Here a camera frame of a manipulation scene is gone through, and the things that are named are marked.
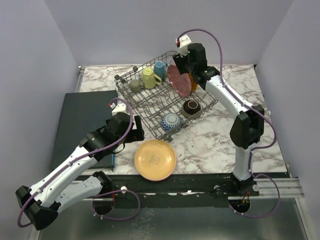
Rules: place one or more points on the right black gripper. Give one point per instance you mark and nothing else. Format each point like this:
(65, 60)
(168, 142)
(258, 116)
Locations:
(179, 61)

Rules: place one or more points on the grey wire dish rack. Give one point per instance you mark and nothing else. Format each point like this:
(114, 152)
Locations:
(152, 104)

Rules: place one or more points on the pink polka dot plate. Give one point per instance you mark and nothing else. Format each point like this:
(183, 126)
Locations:
(180, 82)

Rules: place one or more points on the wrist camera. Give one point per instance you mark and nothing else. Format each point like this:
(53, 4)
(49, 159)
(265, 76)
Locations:
(182, 44)
(118, 108)

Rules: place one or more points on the cream yellow round plate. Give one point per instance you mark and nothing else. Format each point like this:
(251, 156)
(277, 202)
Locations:
(155, 159)

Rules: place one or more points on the brown patterned bowl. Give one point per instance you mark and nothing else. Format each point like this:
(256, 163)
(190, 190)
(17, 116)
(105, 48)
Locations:
(190, 108)

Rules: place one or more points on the grey ceramic mug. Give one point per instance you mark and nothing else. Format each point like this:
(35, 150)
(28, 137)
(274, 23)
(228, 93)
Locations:
(136, 85)

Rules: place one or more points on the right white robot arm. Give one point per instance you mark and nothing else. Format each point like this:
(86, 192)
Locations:
(248, 125)

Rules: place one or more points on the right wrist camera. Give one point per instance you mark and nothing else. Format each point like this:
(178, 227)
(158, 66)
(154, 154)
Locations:
(182, 44)

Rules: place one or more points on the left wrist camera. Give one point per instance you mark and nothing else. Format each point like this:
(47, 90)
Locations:
(118, 108)

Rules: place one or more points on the red blue patterned bowl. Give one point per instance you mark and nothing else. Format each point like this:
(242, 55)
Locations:
(169, 121)

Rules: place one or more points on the aluminium frame rail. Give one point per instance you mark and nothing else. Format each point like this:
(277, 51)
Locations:
(288, 188)

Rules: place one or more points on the blue ceramic mug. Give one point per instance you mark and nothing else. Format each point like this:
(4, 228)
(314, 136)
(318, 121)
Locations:
(160, 69)

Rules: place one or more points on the light green ceramic mug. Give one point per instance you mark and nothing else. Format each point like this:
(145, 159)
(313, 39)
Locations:
(149, 78)

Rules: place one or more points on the yellow polka dot plate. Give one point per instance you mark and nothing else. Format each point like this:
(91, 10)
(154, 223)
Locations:
(194, 85)

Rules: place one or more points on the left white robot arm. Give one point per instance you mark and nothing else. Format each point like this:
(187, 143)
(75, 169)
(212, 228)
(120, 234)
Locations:
(45, 200)

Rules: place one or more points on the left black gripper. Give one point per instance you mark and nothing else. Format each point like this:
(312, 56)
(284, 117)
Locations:
(136, 134)

